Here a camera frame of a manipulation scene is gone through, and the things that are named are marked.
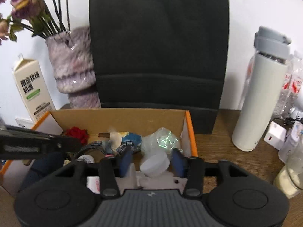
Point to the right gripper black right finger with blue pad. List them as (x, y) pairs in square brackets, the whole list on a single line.
[(190, 168)]

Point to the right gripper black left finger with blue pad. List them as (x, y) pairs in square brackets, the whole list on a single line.
[(111, 167)]

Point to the white yellow plush alpaca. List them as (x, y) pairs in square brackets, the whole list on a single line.
[(137, 180)]

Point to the white round plastic cap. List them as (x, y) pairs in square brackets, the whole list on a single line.
[(154, 164)]

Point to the white booklet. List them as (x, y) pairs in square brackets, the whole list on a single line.
[(24, 123)]

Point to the white tissue pack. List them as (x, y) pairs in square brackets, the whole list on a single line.
[(93, 183)]

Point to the blue white snack packet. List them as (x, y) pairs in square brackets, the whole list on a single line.
[(120, 140)]

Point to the dark blue rolled cloth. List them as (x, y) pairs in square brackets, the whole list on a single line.
[(43, 167)]

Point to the iridescent plastic wrapped packet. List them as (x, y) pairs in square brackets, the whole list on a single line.
[(162, 139)]

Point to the red fabric rose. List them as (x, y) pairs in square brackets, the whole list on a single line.
[(79, 134)]

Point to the white milk carton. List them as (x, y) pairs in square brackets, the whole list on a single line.
[(32, 88)]

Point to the cardboard box orange rim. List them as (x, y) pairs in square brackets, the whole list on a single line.
[(99, 123)]

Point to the white usb charger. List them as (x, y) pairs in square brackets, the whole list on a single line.
[(275, 135)]

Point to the glass cup with milk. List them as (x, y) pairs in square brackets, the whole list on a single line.
[(289, 179)]

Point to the purple white ceramic vase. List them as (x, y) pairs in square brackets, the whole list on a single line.
[(73, 67)]

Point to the black paper shopping bag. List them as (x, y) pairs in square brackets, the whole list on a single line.
[(161, 54)]

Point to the pack of water bottles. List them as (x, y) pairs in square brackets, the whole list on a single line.
[(292, 82)]

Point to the dried pink flower bouquet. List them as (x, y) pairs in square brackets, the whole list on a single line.
[(43, 18)]

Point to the white thermos grey lid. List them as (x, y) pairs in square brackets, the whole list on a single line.
[(247, 133)]

